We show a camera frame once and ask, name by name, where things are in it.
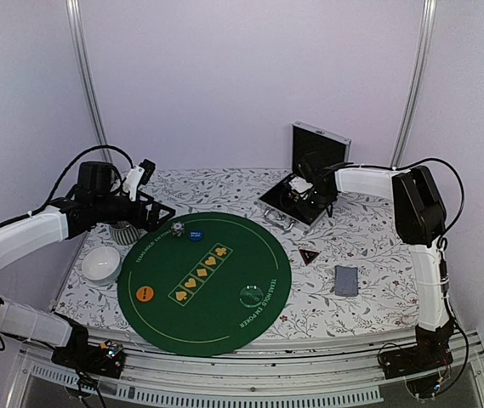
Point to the white ceramic bowl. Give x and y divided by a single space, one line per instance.
102 265

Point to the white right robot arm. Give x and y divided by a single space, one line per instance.
420 221

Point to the aluminium frame post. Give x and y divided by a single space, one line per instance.
78 41
422 51

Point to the aluminium poker chip case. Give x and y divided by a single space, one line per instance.
316 153

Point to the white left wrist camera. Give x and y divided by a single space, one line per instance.
137 176

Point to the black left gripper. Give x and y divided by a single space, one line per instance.
151 223

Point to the blue peach chip stack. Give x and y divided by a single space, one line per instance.
177 229

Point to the right aluminium frame post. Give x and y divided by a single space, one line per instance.
422 51

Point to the green round poker mat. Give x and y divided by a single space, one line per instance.
196 309

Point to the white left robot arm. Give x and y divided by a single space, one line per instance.
98 197

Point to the front aluminium rail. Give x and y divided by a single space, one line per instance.
317 372

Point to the orange big blind button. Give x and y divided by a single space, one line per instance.
145 294

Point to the left aluminium frame post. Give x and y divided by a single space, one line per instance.
78 41

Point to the clear dealer button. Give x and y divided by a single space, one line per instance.
251 296

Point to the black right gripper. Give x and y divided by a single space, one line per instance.
310 212

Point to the triangular all in button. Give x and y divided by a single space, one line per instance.
308 255

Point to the blue small blind button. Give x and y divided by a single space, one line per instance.
195 235

